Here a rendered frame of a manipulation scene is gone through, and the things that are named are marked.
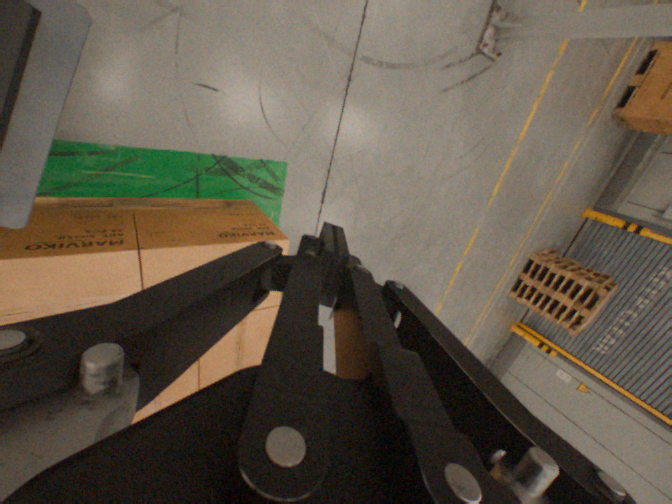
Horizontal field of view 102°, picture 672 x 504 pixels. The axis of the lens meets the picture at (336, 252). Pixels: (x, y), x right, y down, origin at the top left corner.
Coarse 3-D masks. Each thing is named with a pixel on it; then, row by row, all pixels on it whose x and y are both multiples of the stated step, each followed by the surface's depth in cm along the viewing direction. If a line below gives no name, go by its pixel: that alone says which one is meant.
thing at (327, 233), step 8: (328, 224) 20; (320, 232) 20; (328, 232) 17; (328, 240) 15; (328, 248) 14; (328, 256) 14; (328, 264) 14; (328, 272) 14; (320, 288) 14; (320, 296) 14
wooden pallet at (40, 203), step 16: (32, 208) 107; (48, 208) 110; (64, 208) 113; (80, 208) 116; (96, 208) 119; (112, 208) 122; (128, 208) 125; (144, 208) 129; (160, 208) 133; (176, 208) 137; (192, 208) 141; (208, 208) 145; (224, 208) 150; (240, 208) 155; (256, 208) 160
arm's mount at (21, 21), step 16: (0, 0) 44; (16, 0) 45; (0, 16) 44; (16, 16) 45; (32, 16) 47; (0, 32) 45; (16, 32) 46; (32, 32) 50; (0, 48) 46; (16, 48) 47; (0, 64) 46; (16, 64) 47; (0, 80) 47; (16, 80) 50; (0, 96) 48; (16, 96) 53; (0, 112) 49; (0, 128) 51; (0, 144) 54
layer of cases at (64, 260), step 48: (0, 240) 87; (48, 240) 92; (96, 240) 98; (144, 240) 105; (192, 240) 113; (240, 240) 122; (288, 240) 134; (0, 288) 82; (48, 288) 89; (96, 288) 97; (144, 288) 107; (240, 336) 146; (192, 384) 144
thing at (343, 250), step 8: (336, 232) 18; (336, 240) 16; (344, 240) 17; (336, 248) 15; (344, 248) 15; (336, 256) 14; (344, 256) 14; (336, 264) 14; (344, 264) 14; (336, 272) 14; (344, 272) 14; (328, 280) 14; (336, 280) 14; (328, 288) 14; (336, 288) 14; (328, 296) 14; (320, 304) 15; (328, 304) 15
